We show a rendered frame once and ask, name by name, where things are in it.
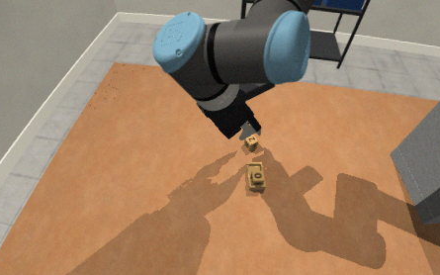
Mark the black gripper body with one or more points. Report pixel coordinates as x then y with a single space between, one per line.
229 119

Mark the tan wooden number cube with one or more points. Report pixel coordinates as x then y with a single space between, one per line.
257 178
251 142

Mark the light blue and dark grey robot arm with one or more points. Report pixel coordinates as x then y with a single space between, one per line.
214 62

